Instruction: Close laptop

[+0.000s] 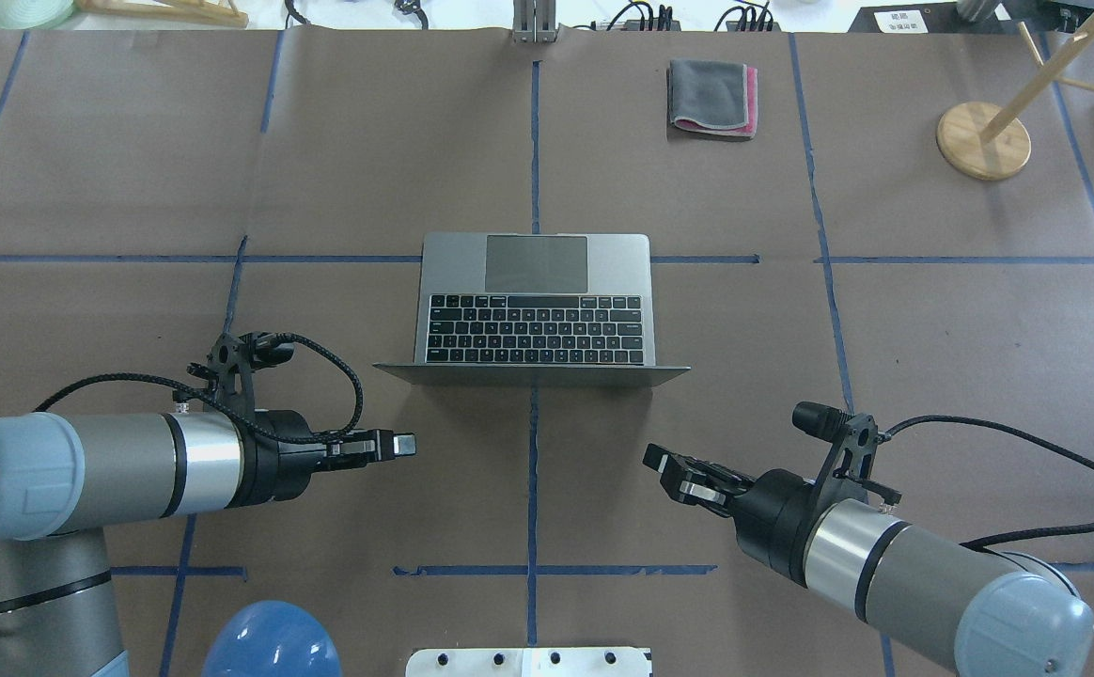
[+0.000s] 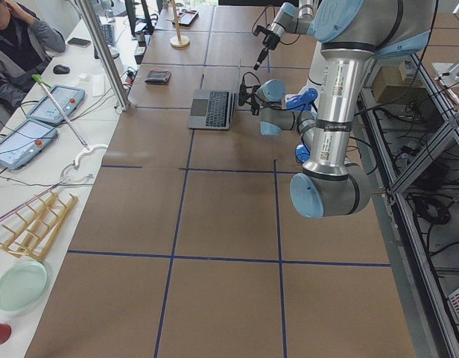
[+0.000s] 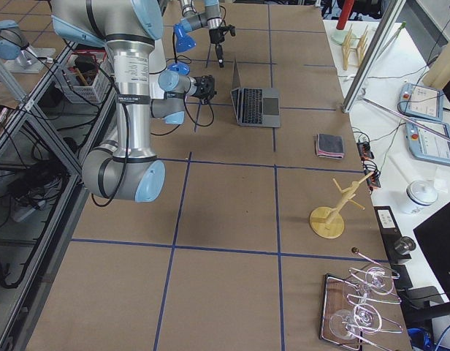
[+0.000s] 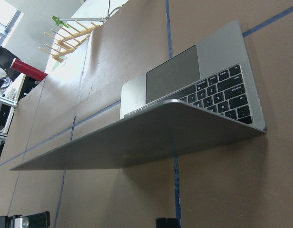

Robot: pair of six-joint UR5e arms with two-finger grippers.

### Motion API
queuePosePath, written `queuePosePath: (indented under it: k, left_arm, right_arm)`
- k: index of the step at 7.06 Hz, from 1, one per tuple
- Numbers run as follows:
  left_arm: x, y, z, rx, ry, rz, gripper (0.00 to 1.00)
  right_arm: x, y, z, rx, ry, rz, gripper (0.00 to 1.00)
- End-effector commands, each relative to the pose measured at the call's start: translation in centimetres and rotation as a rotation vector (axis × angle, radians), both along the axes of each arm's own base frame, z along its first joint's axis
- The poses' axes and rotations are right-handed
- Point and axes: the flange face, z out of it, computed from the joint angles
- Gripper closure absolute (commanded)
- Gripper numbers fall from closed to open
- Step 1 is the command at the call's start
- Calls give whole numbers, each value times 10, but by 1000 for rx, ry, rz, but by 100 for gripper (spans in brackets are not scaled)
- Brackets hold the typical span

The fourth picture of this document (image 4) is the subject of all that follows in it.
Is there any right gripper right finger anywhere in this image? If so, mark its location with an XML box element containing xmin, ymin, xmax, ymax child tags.
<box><xmin>156</xmin><ymin>218</ymin><xmax>179</xmax><ymax>228</ymax></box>

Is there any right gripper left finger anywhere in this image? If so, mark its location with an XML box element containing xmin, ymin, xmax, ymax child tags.
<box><xmin>0</xmin><ymin>211</ymin><xmax>50</xmax><ymax>228</ymax></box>

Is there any grey laptop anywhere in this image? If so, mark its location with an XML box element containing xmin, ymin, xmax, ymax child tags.
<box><xmin>15</xmin><ymin>20</ymin><xmax>266</xmax><ymax>171</ymax></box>

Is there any red cup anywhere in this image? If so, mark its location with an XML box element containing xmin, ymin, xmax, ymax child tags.
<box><xmin>10</xmin><ymin>58</ymin><xmax>48</xmax><ymax>81</ymax></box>

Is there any wooden dish rack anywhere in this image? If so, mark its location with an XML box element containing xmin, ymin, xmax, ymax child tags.
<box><xmin>40</xmin><ymin>19</ymin><xmax>100</xmax><ymax>63</ymax></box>

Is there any reacher grabber stick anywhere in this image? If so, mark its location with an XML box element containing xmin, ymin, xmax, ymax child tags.
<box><xmin>52</xmin><ymin>6</ymin><xmax>122</xmax><ymax>28</ymax></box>

